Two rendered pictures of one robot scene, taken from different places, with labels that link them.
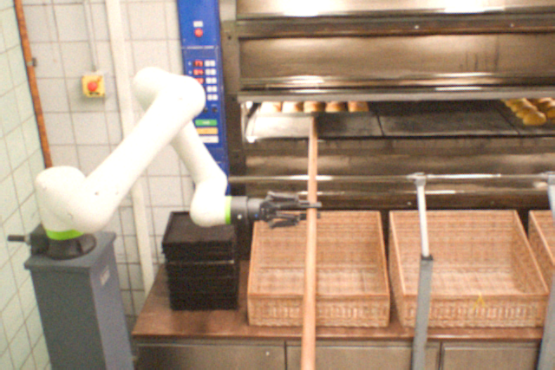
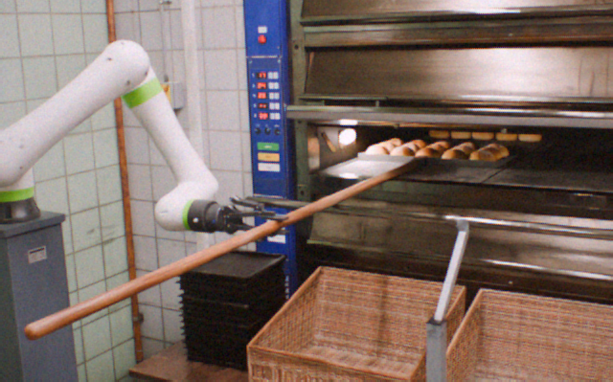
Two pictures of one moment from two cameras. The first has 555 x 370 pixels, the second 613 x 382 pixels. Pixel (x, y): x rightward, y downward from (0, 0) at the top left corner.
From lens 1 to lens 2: 115 cm
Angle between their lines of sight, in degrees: 27
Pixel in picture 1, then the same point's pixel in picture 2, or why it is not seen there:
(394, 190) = (486, 258)
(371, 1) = (451, 0)
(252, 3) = (319, 5)
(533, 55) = not seen: outside the picture
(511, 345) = not seen: outside the picture
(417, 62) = (512, 81)
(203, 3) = (267, 5)
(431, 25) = (530, 32)
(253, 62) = (321, 77)
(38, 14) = (126, 21)
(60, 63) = not seen: hidden behind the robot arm
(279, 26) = (349, 33)
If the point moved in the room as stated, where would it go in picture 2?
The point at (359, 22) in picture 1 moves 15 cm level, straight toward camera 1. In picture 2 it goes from (438, 28) to (417, 29)
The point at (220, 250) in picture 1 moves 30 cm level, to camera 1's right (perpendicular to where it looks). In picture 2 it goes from (236, 289) to (318, 301)
